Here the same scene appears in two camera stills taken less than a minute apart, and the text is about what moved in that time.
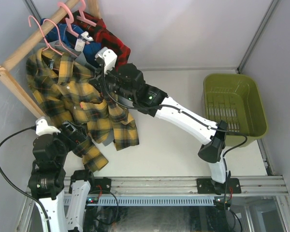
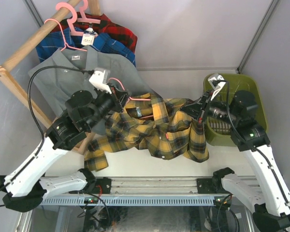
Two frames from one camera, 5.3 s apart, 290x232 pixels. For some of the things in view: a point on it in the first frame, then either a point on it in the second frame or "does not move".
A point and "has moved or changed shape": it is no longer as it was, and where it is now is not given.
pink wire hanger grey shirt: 61,48 → 65,43
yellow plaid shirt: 66,88 → 161,128
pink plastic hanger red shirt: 82,18 does not move
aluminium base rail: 130,186 does not move
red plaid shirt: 101,34 → 103,24
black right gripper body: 108,83 → 206,96
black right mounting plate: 206,185 does not move
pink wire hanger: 49,46 has moved or changed shape
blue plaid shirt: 67,35 → 103,42
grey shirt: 79,56 → 100,124
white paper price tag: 79,45 → 88,38
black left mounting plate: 102,186 does not move
